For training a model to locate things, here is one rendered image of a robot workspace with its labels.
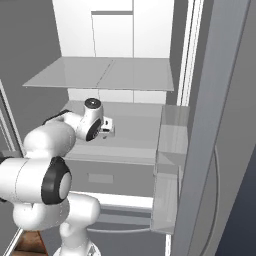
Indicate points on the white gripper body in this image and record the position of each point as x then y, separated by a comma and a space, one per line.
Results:
110, 129

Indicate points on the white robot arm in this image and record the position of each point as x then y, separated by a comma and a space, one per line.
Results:
36, 180

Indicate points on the small glass fridge shelf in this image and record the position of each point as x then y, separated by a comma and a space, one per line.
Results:
133, 140

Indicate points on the large glass fridge shelf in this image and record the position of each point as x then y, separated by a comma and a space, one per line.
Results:
133, 75

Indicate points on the grey fridge door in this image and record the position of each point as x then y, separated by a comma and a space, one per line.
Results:
226, 100
6, 126

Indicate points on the white open fridge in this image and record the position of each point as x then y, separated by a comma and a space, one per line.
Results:
150, 30

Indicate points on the grey crisper drawer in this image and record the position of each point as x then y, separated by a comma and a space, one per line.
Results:
126, 178

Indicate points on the clear door bin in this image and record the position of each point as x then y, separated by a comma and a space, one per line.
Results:
173, 133
166, 200

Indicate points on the grey freezer drawer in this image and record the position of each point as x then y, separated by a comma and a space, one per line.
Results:
126, 216

